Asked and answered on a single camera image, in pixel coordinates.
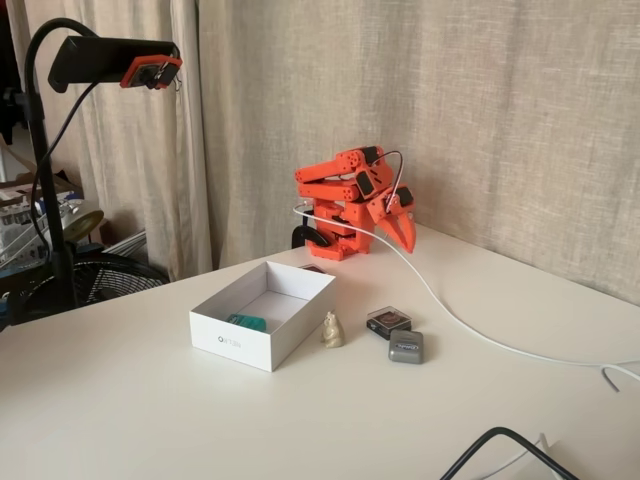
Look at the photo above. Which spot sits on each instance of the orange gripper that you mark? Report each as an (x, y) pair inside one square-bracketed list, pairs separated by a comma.
[(391, 210)]

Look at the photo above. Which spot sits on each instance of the green cube case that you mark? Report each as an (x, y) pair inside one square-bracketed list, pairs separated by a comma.
[(247, 321)]

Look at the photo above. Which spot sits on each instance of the orange robot base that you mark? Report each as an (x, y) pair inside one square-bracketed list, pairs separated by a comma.
[(350, 242)]

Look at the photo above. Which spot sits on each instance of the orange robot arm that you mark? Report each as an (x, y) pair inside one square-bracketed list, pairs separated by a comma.
[(325, 187)]

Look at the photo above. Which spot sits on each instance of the white cardboard bin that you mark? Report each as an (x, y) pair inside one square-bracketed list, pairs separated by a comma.
[(235, 342)]

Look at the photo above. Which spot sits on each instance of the black box clear lid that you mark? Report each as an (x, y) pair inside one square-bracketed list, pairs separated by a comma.
[(314, 268), (389, 320)]

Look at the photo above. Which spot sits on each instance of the black table clamp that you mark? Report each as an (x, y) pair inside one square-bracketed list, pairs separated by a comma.
[(310, 234)]

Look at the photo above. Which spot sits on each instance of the grey metal case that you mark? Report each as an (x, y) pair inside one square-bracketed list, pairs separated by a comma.
[(406, 346)]

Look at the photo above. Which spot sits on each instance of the beige animal figurine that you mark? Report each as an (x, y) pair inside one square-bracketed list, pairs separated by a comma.
[(332, 332)]

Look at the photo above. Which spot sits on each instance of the beige linen curtain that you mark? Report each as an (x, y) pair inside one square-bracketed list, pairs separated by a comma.
[(500, 75)]

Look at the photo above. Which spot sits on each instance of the black floor fan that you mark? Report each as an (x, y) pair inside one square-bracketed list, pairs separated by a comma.
[(115, 272)]

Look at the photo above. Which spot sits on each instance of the beige lamp shade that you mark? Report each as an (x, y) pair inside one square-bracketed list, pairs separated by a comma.
[(84, 220)]

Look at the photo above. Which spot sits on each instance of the black gooseneck stand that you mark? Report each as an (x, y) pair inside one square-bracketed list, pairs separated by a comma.
[(37, 125)]

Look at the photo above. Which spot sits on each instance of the brown cardboard box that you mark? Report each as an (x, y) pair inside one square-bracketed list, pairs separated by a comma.
[(15, 187)]

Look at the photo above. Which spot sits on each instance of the small red gripper camera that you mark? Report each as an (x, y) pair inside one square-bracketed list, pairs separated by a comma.
[(393, 203)]

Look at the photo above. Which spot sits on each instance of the red overhead camera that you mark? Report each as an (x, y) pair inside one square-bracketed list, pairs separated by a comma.
[(150, 72)]

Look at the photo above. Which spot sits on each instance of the black camera holder bar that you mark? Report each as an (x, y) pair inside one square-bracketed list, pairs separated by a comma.
[(95, 55)]

